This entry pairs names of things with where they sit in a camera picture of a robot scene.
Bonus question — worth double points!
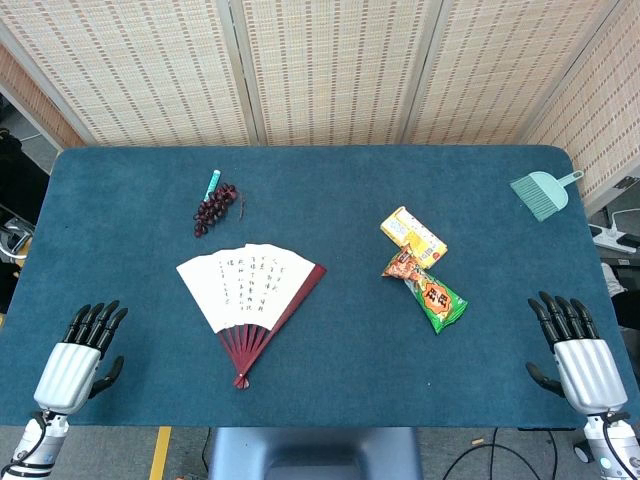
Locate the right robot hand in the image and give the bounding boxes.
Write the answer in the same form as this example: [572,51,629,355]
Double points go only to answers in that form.
[524,291,629,416]

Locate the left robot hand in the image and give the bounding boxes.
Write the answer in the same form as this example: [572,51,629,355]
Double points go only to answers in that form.
[33,299,129,415]

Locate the paper folding fan red ribs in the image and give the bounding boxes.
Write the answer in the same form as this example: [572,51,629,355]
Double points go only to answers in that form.
[175,242,328,390]

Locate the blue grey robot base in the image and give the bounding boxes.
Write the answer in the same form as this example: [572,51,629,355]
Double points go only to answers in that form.
[207,427,424,480]

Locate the mint green hand brush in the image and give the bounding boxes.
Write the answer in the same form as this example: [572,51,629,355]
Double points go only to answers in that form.
[509,175,560,223]

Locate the white power strip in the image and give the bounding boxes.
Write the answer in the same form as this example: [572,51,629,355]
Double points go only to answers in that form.
[588,207,640,254]

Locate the green orange snack bag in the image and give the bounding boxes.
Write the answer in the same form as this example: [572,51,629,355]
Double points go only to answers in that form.
[382,243,470,335]

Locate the mint green dustpan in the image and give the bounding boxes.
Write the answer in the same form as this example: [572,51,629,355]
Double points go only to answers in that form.
[529,170,585,211]

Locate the person in black clothes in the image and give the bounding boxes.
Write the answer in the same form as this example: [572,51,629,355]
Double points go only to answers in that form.
[0,130,51,301]

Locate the dark purple grape bunch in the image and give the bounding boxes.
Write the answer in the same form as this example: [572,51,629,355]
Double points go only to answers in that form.
[192,182,247,239]

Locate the yellow snack box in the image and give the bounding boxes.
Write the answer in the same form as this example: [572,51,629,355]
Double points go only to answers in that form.
[379,205,449,270]

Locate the teal tube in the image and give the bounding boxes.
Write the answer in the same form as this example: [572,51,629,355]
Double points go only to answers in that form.
[202,169,222,202]

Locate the blue felt table cover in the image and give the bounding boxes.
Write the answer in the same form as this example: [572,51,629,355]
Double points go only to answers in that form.
[0,144,640,430]

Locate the bamboo screen panel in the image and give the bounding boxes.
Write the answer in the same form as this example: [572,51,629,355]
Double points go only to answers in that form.
[402,0,621,146]
[229,0,444,147]
[0,0,259,147]
[519,0,640,216]
[0,42,86,149]

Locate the black floor cable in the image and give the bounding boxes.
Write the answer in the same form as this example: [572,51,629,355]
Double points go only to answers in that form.
[442,427,559,480]

